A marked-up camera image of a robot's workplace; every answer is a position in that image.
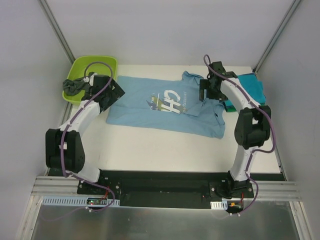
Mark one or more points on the lime green plastic basin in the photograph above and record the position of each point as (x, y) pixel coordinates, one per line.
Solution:
(79, 66)

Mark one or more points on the right white slotted cable duct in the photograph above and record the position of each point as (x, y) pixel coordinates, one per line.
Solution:
(219, 205)

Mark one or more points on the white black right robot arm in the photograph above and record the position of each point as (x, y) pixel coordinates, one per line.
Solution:
(252, 129)

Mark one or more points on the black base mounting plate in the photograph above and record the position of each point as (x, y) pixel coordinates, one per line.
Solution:
(158, 189)

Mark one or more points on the white slotted cable duct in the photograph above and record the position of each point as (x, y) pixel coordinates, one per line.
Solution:
(80, 201)
(219, 205)

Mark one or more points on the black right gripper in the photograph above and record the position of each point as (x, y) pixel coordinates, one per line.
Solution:
(205, 87)

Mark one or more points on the light blue t shirt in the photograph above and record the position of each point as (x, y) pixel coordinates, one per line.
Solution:
(171, 105)

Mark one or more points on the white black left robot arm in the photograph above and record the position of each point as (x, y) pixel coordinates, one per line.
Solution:
(64, 147)

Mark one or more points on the teal folded t shirt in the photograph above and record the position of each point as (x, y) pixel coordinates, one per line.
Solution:
(254, 87)

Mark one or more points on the left white slotted cable duct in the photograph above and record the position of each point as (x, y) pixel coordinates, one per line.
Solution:
(80, 201)

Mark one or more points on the dark blue folded t shirt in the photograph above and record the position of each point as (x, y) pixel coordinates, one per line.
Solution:
(252, 73)

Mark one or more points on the grey crumpled t shirt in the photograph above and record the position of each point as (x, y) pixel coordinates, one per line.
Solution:
(72, 88)

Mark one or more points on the aluminium frame post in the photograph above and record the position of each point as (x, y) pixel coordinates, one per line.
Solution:
(56, 28)
(294, 6)

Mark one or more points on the front aluminium rail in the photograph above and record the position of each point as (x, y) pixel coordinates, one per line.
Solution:
(287, 191)

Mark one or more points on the right aluminium frame post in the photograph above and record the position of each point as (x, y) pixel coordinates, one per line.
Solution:
(294, 6)

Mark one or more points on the green folded t shirt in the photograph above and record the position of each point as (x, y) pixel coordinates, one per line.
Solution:
(229, 107)

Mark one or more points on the left aluminium frame post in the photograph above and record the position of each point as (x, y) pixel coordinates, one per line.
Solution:
(56, 28)

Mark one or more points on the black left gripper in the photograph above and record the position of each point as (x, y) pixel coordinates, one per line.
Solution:
(116, 90)

